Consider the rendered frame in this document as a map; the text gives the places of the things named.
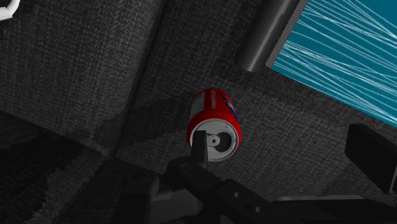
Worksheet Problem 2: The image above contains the teal patterned robot stand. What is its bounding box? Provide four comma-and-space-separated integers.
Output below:
265, 0, 397, 129

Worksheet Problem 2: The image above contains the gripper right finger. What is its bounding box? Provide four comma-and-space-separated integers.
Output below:
344, 123, 397, 195

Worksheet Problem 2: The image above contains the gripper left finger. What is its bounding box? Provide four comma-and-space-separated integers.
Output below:
115, 130, 280, 224

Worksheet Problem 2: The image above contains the red drink can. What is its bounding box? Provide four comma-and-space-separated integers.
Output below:
185, 87, 242, 163

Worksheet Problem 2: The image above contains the dark grey cylinder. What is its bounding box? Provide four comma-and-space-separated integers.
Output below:
237, 0, 301, 73

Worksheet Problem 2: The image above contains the dark grey fabric sofa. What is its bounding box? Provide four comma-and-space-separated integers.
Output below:
0, 0, 397, 224

